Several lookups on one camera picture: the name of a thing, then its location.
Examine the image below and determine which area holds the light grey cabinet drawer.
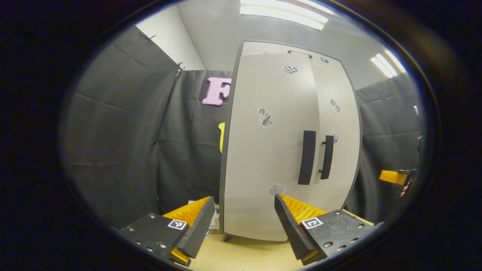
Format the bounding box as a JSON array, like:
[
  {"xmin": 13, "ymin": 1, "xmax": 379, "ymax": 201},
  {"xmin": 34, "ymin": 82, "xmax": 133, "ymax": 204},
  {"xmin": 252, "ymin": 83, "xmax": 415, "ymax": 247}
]
[{"xmin": 241, "ymin": 41, "xmax": 341, "ymax": 62}]

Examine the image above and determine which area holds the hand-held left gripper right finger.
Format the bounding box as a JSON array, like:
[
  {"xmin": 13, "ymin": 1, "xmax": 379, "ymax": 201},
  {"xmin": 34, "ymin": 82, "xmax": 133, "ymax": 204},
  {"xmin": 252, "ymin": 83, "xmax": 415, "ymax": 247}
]
[{"xmin": 274, "ymin": 193, "xmax": 377, "ymax": 266}]

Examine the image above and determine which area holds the grey shoe cabinet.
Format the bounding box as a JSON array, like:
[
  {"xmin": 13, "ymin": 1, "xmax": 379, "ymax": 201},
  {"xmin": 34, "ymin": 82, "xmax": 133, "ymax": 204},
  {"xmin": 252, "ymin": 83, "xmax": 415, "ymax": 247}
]
[{"xmin": 219, "ymin": 40, "xmax": 364, "ymax": 242}]

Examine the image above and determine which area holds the large ceiling light panel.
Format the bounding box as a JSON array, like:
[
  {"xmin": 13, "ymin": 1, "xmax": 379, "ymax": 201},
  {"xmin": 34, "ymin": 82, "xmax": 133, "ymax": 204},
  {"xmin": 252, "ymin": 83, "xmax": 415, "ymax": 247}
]
[{"xmin": 240, "ymin": 0, "xmax": 334, "ymax": 30}]

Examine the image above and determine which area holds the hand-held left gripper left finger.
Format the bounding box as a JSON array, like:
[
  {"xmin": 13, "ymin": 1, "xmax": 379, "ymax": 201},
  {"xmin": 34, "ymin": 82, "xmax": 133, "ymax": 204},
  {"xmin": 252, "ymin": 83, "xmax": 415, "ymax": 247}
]
[{"xmin": 120, "ymin": 196, "xmax": 218, "ymax": 268}]

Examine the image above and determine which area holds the black door handle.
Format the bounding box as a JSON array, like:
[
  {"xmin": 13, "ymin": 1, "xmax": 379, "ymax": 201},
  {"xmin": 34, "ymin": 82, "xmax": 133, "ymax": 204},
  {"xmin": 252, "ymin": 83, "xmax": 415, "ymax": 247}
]
[
  {"xmin": 318, "ymin": 135, "xmax": 335, "ymax": 180},
  {"xmin": 297, "ymin": 130, "xmax": 317, "ymax": 185}
]

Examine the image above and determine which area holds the small ceiling light panel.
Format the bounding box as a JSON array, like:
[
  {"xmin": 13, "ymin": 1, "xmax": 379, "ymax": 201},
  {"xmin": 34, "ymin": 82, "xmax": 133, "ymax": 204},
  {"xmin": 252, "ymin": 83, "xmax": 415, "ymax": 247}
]
[{"xmin": 370, "ymin": 53, "xmax": 405, "ymax": 78}]

